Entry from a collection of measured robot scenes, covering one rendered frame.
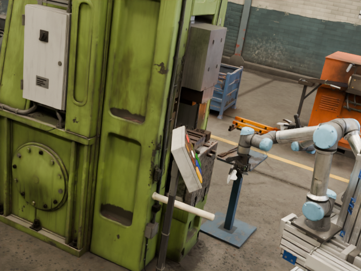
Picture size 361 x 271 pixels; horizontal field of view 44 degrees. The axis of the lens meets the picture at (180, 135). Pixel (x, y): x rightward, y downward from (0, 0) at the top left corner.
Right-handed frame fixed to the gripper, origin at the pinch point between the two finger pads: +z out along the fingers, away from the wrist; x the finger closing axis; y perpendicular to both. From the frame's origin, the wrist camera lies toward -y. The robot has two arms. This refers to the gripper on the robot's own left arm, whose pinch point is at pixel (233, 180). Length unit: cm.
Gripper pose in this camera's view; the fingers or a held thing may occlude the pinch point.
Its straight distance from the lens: 279.6
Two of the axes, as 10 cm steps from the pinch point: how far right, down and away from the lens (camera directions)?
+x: 6.9, -1.6, 7.1
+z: -1.4, 9.2, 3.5
